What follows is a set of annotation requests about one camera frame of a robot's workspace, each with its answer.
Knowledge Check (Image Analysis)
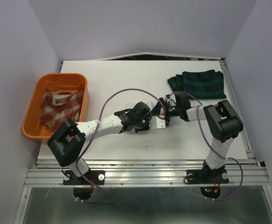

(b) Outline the green plaid skirt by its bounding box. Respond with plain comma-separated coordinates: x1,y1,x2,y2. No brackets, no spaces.
167,70,226,100

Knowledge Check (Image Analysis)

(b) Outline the red plaid skirt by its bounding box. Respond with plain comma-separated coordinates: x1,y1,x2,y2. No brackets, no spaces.
40,91,84,132

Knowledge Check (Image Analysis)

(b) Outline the white garment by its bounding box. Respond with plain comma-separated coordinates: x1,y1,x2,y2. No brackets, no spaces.
124,103,134,110

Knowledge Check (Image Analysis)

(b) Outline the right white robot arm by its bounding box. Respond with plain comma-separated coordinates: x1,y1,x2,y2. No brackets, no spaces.
151,91,244,182

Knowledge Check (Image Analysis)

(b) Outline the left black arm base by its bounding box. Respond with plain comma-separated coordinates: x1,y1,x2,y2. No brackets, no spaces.
62,169,105,203

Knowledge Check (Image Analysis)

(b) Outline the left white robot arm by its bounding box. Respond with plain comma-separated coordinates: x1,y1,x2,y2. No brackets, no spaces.
47,102,151,184

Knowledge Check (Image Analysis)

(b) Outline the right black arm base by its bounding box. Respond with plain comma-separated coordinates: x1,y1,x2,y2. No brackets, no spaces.
183,167,229,200

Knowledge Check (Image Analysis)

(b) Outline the orange plastic bin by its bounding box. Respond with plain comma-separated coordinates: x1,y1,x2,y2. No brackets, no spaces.
22,73,90,144

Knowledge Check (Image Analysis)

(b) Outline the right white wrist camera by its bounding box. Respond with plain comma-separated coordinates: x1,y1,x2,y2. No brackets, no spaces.
164,93,176,106

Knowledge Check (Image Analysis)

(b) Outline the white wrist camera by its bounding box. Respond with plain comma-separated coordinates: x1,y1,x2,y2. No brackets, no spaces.
164,93,176,106
149,116,166,130

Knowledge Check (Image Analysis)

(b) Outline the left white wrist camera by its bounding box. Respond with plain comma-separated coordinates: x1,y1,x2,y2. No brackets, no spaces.
149,116,166,130

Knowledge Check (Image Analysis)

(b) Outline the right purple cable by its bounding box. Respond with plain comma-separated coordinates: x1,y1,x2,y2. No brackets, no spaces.
166,92,244,202

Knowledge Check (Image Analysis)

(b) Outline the aluminium rail frame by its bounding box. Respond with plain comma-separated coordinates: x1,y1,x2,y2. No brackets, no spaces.
13,57,272,224

